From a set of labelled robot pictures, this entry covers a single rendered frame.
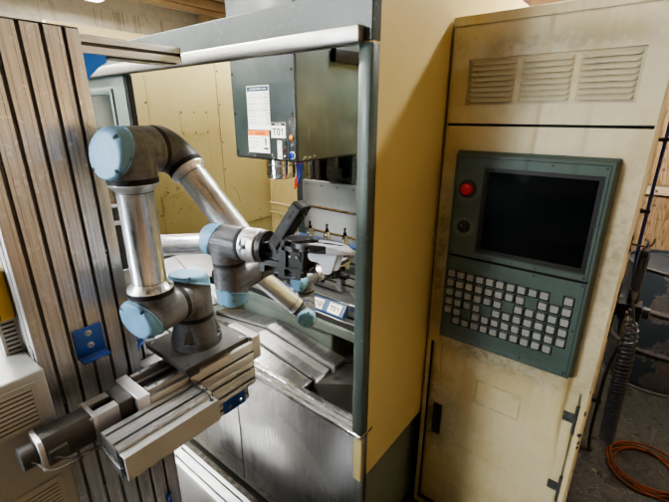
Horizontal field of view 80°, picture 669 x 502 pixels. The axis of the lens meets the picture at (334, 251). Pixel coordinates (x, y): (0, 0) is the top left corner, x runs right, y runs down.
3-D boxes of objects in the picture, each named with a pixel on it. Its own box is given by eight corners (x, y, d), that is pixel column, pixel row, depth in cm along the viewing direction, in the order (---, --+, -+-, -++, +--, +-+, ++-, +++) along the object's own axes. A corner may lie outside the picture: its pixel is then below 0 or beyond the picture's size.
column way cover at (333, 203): (356, 265, 259) (358, 186, 243) (304, 250, 288) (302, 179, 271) (361, 263, 263) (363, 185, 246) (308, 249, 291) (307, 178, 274)
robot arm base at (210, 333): (189, 359, 115) (185, 329, 112) (161, 342, 124) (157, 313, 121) (231, 337, 126) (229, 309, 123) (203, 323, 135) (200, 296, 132)
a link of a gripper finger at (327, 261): (352, 276, 79) (311, 269, 83) (354, 247, 78) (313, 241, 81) (346, 280, 76) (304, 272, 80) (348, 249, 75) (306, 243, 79)
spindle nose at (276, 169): (301, 176, 225) (301, 154, 221) (283, 179, 213) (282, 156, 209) (279, 174, 233) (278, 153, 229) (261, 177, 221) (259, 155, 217)
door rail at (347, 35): (357, 42, 94) (357, 23, 93) (50, 83, 215) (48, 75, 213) (364, 43, 97) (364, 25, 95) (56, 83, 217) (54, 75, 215)
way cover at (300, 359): (303, 409, 172) (302, 378, 167) (186, 340, 225) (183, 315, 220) (344, 376, 195) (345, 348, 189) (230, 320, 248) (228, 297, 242)
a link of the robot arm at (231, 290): (263, 293, 100) (261, 252, 97) (236, 313, 91) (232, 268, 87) (238, 288, 103) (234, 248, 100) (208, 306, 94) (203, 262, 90)
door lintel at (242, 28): (371, 40, 95) (373, -18, 91) (54, 82, 218) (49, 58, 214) (380, 42, 98) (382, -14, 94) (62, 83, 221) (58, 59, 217)
